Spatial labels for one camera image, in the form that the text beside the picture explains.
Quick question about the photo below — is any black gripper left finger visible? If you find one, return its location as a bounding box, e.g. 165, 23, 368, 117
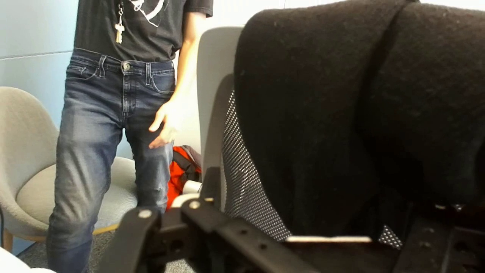
98, 199, 316, 273

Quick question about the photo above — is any red bag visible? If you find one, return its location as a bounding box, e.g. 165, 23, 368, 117
166, 146, 201, 208

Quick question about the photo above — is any person in jeans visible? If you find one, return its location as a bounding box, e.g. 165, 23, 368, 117
47, 0, 213, 273

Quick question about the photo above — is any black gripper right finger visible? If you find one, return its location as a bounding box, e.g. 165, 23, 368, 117
392, 205, 485, 273

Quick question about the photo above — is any beige lounge chair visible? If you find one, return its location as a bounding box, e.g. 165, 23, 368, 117
0, 86, 139, 252

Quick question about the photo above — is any grey mesh office chair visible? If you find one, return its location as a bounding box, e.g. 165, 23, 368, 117
195, 26, 406, 252

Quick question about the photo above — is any black shirt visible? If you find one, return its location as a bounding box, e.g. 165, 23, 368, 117
233, 0, 485, 236

